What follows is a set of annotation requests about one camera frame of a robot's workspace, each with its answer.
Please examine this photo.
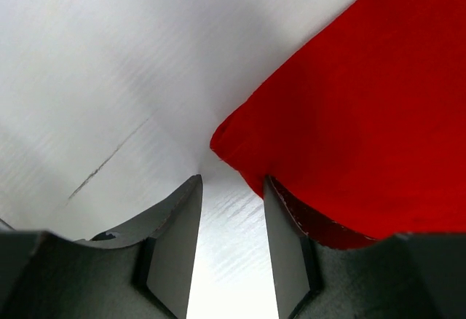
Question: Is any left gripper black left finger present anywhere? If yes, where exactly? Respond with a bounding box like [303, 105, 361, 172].
[1, 175, 202, 318]

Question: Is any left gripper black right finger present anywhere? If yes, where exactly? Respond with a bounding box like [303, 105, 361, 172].
[264, 177, 465, 318]

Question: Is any red polo shirt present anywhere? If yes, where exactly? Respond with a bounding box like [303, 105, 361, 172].
[210, 0, 465, 249]

